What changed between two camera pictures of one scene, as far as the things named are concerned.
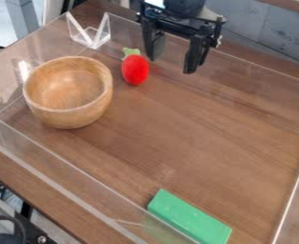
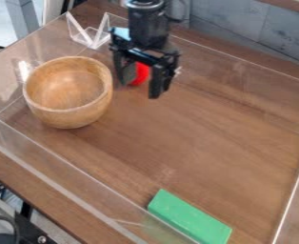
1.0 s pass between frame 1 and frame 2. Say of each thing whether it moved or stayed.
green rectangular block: stayed
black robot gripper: moved
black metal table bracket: stayed
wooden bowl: stayed
